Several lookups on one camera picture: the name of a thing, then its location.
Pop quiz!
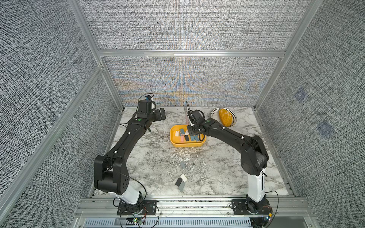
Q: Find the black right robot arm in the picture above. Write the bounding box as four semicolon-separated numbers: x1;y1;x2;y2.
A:
187;118;269;214

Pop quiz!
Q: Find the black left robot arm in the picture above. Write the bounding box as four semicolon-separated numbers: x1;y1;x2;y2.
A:
94;108;166;205

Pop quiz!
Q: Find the yellow plastic storage box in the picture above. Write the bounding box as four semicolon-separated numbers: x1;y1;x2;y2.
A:
170;124;206;148

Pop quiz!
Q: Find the white patterned plate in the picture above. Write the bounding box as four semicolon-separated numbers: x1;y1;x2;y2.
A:
210;108;237;127

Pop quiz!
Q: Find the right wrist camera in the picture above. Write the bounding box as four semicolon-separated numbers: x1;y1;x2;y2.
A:
187;110;205;126

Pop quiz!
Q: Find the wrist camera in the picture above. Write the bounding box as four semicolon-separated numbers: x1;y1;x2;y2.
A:
136;94;156;119
187;110;205;126

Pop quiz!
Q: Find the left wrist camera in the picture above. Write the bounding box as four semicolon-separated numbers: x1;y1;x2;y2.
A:
136;94;156;119

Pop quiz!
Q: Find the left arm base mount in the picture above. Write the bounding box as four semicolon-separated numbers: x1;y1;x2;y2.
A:
117;200;157;216

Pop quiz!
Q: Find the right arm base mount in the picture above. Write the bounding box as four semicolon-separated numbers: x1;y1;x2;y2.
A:
231;198;273;216

